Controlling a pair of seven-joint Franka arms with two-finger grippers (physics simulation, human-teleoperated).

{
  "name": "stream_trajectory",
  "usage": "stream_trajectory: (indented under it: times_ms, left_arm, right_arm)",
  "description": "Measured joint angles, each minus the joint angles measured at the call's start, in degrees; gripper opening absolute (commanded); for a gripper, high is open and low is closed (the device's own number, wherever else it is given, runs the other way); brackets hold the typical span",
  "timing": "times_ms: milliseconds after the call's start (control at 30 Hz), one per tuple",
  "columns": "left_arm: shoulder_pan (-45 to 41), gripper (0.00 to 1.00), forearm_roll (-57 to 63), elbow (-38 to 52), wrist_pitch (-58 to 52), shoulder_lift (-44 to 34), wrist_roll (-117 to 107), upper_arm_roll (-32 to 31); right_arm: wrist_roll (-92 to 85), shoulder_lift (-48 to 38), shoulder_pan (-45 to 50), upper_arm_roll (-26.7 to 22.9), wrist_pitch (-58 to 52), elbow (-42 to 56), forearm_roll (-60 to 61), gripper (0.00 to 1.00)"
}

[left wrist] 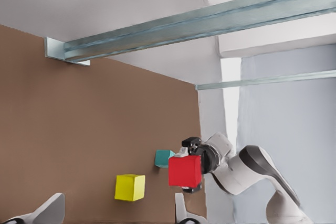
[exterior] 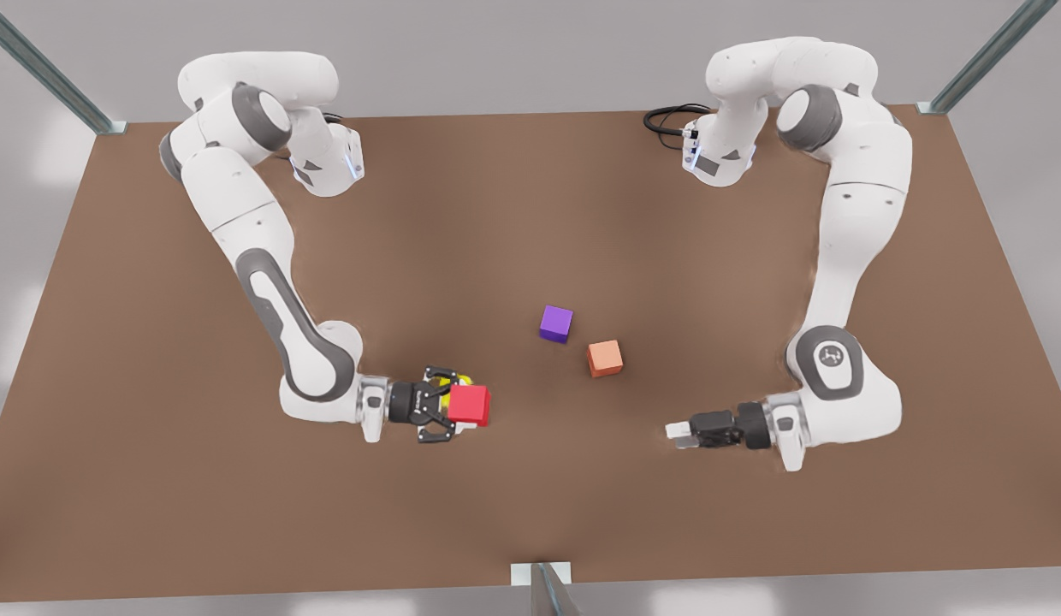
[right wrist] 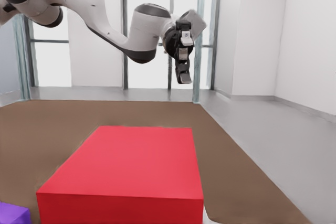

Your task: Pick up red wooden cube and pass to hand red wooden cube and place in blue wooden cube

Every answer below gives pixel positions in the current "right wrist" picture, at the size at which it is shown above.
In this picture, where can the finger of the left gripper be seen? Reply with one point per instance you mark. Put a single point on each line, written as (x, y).
(187, 37)
(183, 75)

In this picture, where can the purple wooden cube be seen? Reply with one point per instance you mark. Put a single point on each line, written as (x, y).
(13, 213)

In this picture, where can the red wooden block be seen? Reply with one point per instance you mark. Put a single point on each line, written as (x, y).
(126, 171)

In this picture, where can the silver frame post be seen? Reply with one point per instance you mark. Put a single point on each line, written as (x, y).
(198, 72)
(22, 58)
(125, 3)
(214, 24)
(171, 74)

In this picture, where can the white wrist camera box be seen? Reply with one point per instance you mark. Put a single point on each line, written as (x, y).
(197, 23)

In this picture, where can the silver frame crossbar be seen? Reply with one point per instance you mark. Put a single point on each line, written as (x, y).
(50, 41)
(207, 46)

